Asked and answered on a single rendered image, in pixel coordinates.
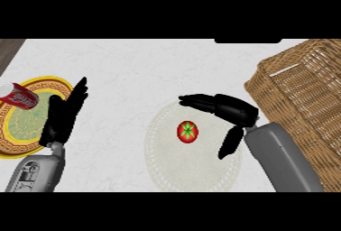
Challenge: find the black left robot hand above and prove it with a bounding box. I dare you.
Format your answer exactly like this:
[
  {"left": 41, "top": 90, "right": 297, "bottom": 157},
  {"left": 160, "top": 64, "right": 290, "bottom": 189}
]
[{"left": 39, "top": 76, "right": 89, "bottom": 148}]

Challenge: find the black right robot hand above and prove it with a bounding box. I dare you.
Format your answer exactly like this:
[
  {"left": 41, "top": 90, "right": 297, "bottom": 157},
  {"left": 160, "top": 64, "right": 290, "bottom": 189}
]
[{"left": 178, "top": 93, "right": 262, "bottom": 161}]

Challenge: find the brown wooden strip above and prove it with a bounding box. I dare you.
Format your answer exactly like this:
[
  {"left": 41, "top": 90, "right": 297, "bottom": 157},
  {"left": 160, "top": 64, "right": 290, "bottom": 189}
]
[{"left": 0, "top": 39, "right": 27, "bottom": 76}]

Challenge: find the white round placemat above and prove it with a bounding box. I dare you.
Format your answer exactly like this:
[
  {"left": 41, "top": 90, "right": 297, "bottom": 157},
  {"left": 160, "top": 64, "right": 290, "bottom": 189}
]
[{"left": 144, "top": 100, "right": 244, "bottom": 192}]

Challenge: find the red soda can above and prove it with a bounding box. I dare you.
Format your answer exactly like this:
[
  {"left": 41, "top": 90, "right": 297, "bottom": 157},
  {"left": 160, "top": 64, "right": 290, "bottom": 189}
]
[{"left": 0, "top": 81, "right": 41, "bottom": 111}]

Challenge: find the brown wicker basket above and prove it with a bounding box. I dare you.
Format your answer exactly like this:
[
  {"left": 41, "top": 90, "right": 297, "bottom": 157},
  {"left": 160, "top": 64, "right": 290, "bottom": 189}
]
[{"left": 243, "top": 39, "right": 341, "bottom": 193}]

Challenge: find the red tomato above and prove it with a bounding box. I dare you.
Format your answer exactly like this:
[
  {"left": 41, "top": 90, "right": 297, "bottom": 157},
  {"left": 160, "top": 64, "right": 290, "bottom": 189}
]
[{"left": 176, "top": 120, "right": 200, "bottom": 144}]

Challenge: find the yellow rimmed patterned plate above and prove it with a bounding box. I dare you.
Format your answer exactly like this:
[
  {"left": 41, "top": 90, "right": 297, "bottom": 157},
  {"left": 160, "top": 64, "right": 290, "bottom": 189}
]
[{"left": 0, "top": 75, "right": 76, "bottom": 160}]

